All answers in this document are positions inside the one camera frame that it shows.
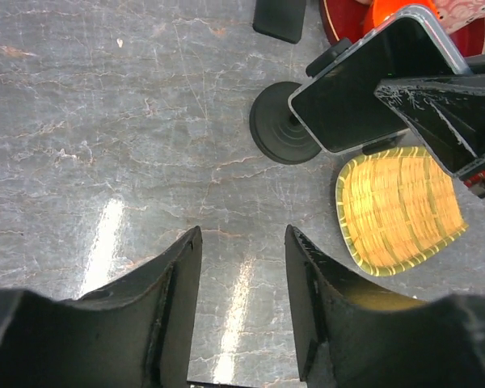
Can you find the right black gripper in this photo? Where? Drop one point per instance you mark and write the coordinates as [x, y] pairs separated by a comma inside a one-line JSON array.
[[448, 115]]

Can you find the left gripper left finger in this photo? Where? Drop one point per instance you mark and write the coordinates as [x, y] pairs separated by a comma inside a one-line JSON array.
[[133, 332]]

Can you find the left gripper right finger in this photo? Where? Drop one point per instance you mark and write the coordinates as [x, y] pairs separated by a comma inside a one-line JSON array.
[[351, 332]]

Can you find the black smartphone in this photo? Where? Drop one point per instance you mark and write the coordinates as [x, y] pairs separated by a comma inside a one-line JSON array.
[[407, 50]]

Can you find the black round-base phone holder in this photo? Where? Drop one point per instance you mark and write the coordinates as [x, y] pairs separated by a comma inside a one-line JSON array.
[[291, 123]]

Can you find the black folding phone stand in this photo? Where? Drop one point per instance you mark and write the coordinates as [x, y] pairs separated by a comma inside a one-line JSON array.
[[280, 19]]

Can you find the pink patterned mug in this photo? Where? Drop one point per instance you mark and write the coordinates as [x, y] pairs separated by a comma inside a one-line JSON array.
[[455, 14]]

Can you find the woven bamboo tray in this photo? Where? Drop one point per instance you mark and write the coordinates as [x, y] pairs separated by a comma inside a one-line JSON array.
[[396, 209]]

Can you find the orange bowl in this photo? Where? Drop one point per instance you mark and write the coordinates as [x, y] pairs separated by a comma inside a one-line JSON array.
[[381, 10]]

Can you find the red round tray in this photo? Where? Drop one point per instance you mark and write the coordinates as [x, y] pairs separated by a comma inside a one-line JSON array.
[[344, 19]]

